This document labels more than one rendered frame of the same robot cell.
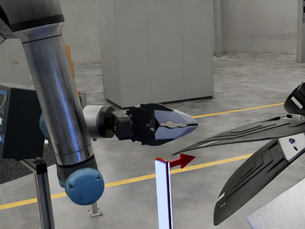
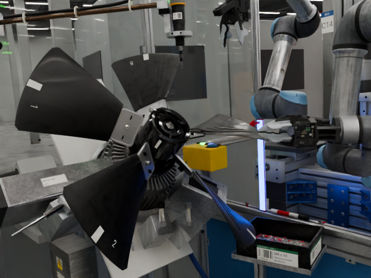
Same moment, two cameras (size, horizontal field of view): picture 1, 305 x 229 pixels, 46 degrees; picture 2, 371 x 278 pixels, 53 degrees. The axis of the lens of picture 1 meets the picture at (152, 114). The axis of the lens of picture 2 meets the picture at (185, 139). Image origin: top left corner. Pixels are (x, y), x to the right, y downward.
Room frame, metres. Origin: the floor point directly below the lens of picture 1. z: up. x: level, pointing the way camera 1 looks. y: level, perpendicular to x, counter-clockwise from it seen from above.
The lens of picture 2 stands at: (1.74, -0.41, 1.32)
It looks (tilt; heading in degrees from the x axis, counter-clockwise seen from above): 8 degrees down; 174
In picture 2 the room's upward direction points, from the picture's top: 3 degrees counter-clockwise
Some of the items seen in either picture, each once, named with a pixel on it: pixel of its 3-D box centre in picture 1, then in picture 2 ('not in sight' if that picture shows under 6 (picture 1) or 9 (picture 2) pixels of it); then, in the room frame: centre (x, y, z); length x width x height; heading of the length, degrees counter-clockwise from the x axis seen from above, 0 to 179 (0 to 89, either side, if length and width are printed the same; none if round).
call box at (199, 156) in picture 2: not in sight; (205, 158); (0.24, -0.17, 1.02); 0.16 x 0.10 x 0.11; 35
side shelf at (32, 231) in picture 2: not in sight; (73, 217); (0.31, -0.71, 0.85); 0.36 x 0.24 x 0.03; 125
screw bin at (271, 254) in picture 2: not in sight; (279, 241); (0.71, -0.03, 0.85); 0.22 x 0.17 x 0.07; 50
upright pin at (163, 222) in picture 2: not in sight; (162, 213); (0.78, -0.38, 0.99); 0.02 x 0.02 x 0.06
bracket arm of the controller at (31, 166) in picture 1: (27, 157); not in sight; (0.99, 0.37, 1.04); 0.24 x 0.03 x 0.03; 35
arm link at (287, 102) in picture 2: not in sight; (292, 105); (0.14, 0.25, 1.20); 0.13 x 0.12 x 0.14; 38
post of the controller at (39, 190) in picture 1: (43, 195); not in sight; (0.91, 0.31, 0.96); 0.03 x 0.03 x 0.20; 35
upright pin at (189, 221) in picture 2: not in sight; (188, 213); (0.73, -0.30, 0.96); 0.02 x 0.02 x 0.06
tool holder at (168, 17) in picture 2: not in sight; (175, 19); (0.68, -0.30, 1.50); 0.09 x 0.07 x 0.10; 70
